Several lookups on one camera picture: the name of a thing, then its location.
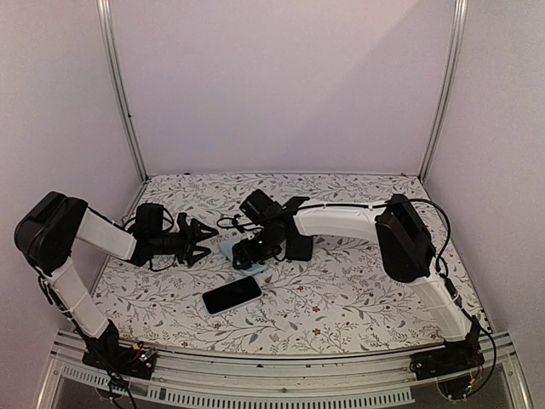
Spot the aluminium frame post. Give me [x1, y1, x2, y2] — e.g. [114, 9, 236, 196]
[96, 0, 149, 182]
[418, 0, 468, 185]

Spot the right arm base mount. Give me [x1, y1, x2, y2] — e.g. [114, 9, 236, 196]
[409, 341, 485, 400]

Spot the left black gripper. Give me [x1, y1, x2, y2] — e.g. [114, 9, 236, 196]
[151, 218, 219, 265]

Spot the front aluminium rail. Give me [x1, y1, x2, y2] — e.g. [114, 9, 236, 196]
[36, 330, 537, 408]

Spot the floral patterned table mat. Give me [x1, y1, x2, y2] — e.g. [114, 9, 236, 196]
[89, 172, 495, 357]

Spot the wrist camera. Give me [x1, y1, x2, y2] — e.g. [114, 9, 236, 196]
[239, 189, 280, 224]
[133, 203, 164, 239]

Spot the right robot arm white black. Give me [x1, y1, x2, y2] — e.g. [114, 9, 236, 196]
[232, 189, 479, 372]

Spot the black cased phone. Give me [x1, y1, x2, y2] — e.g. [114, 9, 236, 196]
[285, 236, 313, 262]

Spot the light blue cased phone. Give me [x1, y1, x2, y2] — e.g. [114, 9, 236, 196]
[218, 239, 267, 276]

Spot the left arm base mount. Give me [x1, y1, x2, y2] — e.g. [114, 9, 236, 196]
[82, 338, 157, 380]

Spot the white cased phone on table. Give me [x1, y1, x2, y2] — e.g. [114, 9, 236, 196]
[202, 276, 262, 315]

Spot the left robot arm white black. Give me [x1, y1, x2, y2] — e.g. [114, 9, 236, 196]
[14, 191, 218, 370]

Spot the left aluminium frame post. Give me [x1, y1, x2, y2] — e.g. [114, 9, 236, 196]
[96, 0, 149, 182]

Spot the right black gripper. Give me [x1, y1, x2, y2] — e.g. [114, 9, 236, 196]
[232, 225, 284, 269]

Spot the right aluminium frame post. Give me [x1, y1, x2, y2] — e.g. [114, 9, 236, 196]
[418, 0, 468, 185]

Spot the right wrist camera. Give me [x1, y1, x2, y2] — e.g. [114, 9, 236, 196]
[239, 189, 280, 224]

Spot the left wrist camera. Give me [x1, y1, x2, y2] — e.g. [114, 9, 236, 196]
[133, 203, 164, 239]

